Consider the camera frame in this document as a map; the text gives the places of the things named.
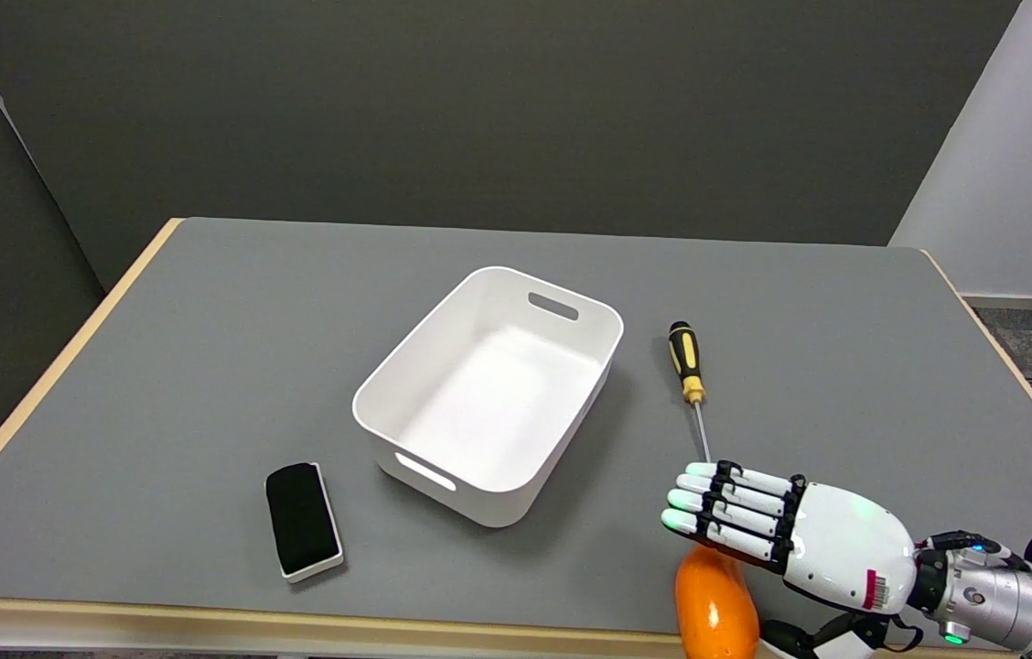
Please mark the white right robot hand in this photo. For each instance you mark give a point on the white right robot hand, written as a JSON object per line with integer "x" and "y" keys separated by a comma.
{"x": 809, "y": 549}

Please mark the orange mango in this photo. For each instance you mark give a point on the orange mango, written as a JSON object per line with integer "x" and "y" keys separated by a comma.
{"x": 715, "y": 613}

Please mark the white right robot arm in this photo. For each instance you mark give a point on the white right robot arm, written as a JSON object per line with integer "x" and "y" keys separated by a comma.
{"x": 1010, "y": 599}

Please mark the black yellow screwdriver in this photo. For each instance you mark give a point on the black yellow screwdriver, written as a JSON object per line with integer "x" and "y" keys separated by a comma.
{"x": 688, "y": 366}

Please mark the white plastic bin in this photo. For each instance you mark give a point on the white plastic bin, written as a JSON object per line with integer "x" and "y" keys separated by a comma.
{"x": 490, "y": 394}

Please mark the black whiteboard eraser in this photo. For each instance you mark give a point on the black whiteboard eraser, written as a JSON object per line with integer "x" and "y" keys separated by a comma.
{"x": 302, "y": 520}

